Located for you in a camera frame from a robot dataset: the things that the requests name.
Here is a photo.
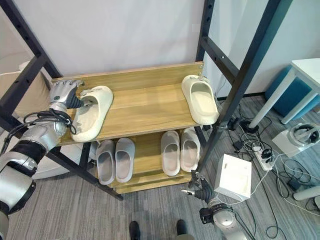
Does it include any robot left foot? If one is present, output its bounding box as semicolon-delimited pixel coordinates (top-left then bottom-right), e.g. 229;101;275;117
128;220;141;240

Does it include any white power strip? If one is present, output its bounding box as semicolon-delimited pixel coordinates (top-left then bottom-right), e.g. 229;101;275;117
250;145;274;172

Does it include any grey foam slipper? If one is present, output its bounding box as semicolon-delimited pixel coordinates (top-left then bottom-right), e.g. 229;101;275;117
95;139;116;186
115;137;136;183

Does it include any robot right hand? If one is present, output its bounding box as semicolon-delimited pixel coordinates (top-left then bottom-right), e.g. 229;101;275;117
181;170;216;202

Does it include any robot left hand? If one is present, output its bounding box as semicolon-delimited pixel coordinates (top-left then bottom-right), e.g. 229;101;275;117
48;79;88;110

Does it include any beige foam slipper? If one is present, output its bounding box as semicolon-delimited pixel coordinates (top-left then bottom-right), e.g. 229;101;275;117
160;130;181;177
180;127;202;173

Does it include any cream foam slipper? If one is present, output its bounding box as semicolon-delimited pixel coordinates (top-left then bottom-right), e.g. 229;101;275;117
71;85;114;143
181;74;221;125

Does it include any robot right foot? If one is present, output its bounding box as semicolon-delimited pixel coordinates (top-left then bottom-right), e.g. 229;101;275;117
176;219;188;237

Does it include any white table foot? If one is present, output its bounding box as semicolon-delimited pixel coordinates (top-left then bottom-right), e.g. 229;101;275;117
293;186;320;201

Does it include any white table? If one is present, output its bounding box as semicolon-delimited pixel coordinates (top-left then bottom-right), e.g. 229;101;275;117
248;58;320;128

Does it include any black metal frame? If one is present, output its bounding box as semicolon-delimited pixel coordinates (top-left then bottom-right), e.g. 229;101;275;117
0;0;294;201

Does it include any wooden shoe rack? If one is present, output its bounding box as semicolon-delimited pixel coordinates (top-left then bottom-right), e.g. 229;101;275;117
51;61;221;195

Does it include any black power brick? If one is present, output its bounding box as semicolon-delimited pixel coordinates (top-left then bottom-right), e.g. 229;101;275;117
287;178;306;192

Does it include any white cardboard box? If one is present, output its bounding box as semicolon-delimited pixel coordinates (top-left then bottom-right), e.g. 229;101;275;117
214;153;253;201

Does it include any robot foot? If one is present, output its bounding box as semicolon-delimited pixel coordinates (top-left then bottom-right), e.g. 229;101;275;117
176;219;188;237
128;220;141;240

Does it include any blue upholstered stool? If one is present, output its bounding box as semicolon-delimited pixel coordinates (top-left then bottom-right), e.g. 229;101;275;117
264;66;320;120

